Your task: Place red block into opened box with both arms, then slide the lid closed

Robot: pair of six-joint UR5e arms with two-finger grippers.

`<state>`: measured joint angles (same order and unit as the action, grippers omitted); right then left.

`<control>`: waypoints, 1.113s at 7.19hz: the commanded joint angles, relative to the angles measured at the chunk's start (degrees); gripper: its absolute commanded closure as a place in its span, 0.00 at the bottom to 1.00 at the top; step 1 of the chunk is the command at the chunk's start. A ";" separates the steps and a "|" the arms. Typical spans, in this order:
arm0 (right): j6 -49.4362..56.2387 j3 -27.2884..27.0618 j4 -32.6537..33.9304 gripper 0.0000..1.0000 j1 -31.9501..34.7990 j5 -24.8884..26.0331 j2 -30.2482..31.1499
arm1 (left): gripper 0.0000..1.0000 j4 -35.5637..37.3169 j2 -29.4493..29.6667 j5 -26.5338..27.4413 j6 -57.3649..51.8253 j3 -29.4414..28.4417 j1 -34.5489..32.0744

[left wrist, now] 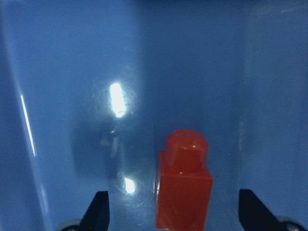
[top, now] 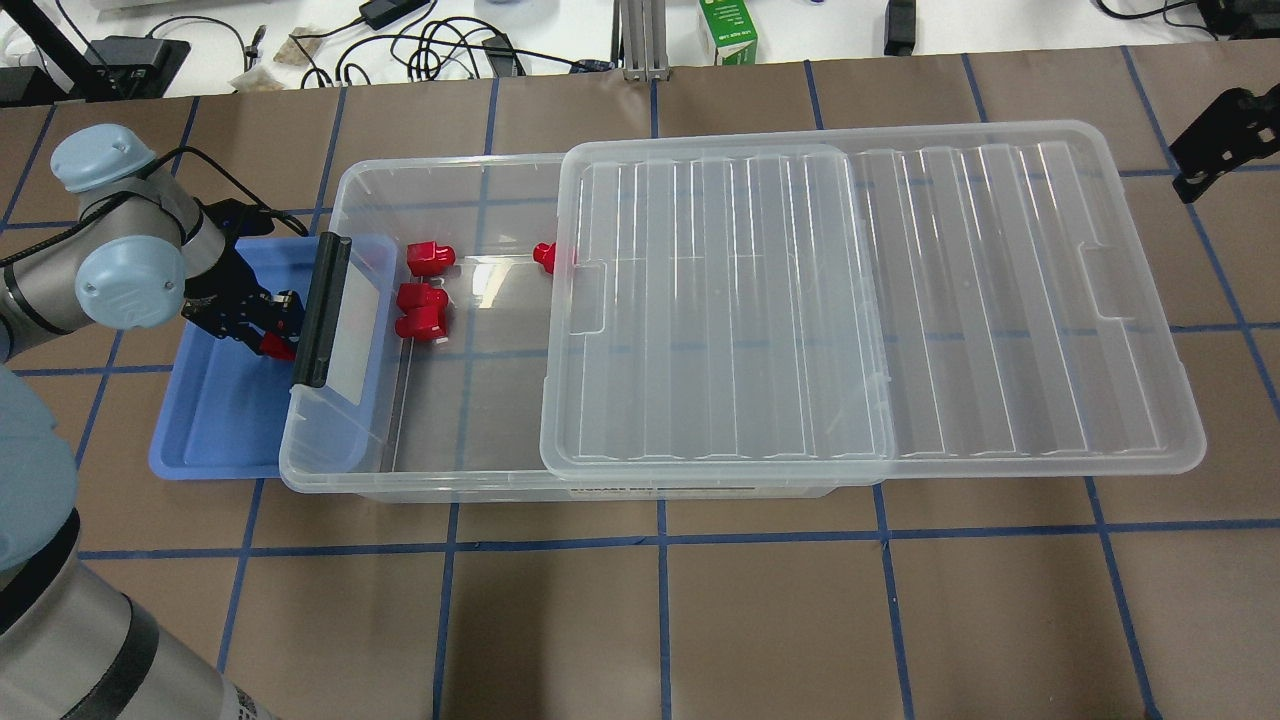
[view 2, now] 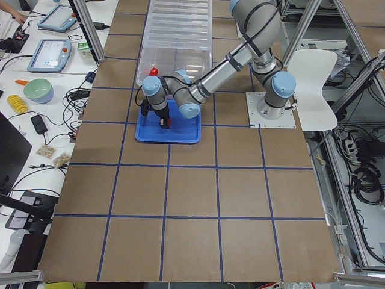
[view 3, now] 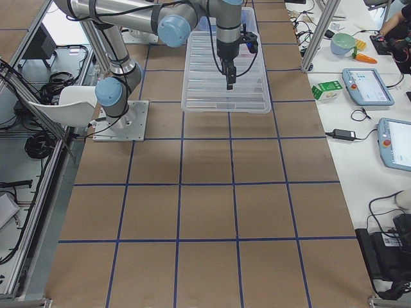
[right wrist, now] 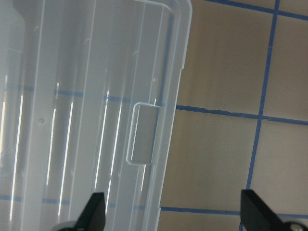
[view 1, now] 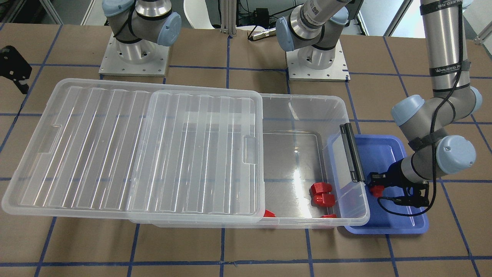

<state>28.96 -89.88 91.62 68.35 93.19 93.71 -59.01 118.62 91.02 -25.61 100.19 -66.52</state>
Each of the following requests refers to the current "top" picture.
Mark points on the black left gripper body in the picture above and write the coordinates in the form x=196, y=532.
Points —
x=222, y=305

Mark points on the green white carton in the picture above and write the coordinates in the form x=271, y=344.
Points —
x=728, y=32

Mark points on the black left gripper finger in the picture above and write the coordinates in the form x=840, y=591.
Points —
x=248, y=335
x=283, y=314

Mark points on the blue plastic tray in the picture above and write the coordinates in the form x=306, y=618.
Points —
x=223, y=412

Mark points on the clear plastic storage box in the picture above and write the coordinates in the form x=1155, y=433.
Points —
x=450, y=400

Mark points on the black box latch handle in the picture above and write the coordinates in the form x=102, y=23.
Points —
x=315, y=350

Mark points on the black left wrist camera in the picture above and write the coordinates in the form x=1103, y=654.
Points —
x=237, y=219

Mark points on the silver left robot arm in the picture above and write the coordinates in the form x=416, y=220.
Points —
x=140, y=252

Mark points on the clear plastic box lid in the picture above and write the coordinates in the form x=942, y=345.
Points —
x=1022, y=326

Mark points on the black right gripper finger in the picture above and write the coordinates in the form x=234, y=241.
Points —
x=1237, y=127

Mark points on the aluminium frame post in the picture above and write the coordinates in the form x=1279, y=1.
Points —
x=639, y=40

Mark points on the red block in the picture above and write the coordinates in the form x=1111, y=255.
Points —
x=276, y=347
x=423, y=324
x=552, y=260
x=414, y=296
x=429, y=259

